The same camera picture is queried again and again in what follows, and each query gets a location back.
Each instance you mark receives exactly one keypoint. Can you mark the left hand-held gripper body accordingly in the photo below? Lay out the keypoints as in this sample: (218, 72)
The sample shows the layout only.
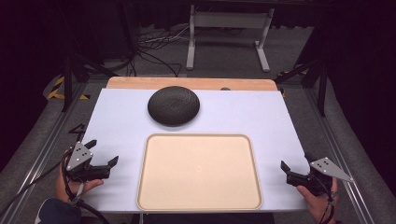
(79, 156)

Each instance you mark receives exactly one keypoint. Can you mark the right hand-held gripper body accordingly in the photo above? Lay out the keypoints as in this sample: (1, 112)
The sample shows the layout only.
(327, 169)

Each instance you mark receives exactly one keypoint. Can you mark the black round textured dome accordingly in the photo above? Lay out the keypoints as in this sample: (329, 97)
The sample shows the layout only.
(173, 105)

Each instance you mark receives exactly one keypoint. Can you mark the beige rectangular tray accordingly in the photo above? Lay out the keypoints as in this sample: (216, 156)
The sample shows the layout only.
(199, 172)

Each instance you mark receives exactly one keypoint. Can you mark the person's left hand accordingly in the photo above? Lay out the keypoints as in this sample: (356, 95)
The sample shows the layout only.
(67, 186)

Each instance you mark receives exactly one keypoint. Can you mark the person's right hand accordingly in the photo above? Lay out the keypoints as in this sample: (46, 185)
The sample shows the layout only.
(314, 203)

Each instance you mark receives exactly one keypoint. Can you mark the white table board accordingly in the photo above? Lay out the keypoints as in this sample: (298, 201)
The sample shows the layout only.
(124, 118)

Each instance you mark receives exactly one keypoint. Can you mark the yellow black floor tape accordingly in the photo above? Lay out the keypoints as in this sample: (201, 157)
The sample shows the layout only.
(54, 91)

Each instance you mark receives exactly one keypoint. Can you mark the black tripod stand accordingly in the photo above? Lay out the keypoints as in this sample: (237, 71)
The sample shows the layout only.
(320, 77)
(70, 74)

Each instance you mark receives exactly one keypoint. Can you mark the grey metal stand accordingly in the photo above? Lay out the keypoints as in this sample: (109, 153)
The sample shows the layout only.
(229, 20)

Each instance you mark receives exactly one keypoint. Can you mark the aluminium floor rail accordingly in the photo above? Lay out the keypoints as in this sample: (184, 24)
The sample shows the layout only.
(34, 161)
(342, 161)

